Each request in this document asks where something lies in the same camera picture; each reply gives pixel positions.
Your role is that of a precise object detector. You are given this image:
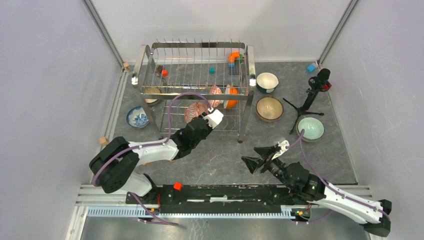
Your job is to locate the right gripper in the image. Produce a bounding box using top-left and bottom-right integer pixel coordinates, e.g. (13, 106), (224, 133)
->
(240, 145), (293, 190)

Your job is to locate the red patterned bowl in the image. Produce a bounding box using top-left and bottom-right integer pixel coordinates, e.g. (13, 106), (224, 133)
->
(184, 102), (208, 123)

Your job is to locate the white bowl orange rim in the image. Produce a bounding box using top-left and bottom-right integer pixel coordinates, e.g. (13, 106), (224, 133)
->
(208, 84), (223, 109)

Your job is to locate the pink speckled bowl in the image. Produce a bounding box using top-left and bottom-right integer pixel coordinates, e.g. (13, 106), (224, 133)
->
(255, 96), (284, 123)

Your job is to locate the black patterned bowl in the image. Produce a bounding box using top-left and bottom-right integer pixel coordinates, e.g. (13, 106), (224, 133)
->
(143, 86), (163, 107)

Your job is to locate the pale green bowl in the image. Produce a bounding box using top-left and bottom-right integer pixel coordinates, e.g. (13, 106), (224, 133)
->
(295, 117), (325, 142)

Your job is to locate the blue floral bowl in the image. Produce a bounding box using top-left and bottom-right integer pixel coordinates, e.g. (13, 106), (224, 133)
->
(126, 106), (150, 129)

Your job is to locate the teal and white bowl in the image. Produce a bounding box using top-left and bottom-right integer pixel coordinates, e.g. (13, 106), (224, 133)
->
(256, 72), (279, 94)

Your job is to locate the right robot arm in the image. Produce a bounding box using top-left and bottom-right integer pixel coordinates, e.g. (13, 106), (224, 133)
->
(241, 145), (392, 237)

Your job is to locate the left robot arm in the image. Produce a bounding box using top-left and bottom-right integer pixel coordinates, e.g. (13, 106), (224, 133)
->
(89, 115), (220, 204)

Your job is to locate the metal dish rack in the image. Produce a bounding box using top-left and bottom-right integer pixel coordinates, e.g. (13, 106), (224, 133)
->
(131, 40), (257, 143)

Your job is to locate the red cube on base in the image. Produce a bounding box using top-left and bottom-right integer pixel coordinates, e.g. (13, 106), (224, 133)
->
(173, 182), (183, 191)

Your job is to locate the small red block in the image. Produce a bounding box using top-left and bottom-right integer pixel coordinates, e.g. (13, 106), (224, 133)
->
(161, 69), (169, 77)

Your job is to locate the orange toy piece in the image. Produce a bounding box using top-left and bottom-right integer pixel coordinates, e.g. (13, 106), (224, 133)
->
(228, 51), (244, 68)

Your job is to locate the light wooden cube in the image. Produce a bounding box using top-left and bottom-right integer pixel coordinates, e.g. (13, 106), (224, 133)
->
(99, 136), (109, 146)

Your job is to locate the black microphone on tripod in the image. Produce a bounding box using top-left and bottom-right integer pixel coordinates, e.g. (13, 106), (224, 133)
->
(283, 68), (332, 135)

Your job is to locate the blue block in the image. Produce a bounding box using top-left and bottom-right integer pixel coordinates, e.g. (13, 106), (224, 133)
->
(306, 63), (318, 73)

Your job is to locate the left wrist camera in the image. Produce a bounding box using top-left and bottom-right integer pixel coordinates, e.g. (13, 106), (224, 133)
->
(201, 108), (224, 129)

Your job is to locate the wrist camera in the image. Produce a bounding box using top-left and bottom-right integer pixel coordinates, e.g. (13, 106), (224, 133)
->
(271, 140), (290, 160)
(201, 108), (224, 129)

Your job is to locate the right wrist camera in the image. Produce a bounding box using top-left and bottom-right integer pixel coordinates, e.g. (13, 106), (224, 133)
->
(271, 140), (290, 160)

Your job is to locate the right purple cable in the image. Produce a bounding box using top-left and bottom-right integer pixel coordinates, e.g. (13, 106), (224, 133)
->
(286, 129), (392, 225)

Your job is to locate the purple cable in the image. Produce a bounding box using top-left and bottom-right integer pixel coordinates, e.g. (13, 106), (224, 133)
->
(92, 92), (215, 227)
(286, 129), (392, 225)

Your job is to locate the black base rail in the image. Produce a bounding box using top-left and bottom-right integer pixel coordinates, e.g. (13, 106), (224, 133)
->
(141, 184), (325, 214)

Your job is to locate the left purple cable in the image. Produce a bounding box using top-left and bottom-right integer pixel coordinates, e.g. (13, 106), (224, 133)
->
(92, 92), (215, 227)

